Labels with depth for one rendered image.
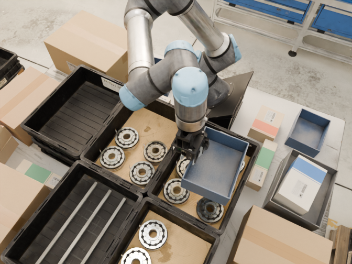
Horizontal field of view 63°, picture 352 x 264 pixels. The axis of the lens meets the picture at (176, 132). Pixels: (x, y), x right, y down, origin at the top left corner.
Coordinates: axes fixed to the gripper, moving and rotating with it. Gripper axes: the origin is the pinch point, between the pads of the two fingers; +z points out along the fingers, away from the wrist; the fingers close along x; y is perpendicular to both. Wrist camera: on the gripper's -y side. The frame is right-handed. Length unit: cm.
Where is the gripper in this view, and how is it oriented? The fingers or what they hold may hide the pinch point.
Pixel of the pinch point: (194, 153)
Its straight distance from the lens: 90.1
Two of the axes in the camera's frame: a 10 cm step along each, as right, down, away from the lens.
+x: 9.0, 3.4, -2.8
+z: 0.5, 5.5, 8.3
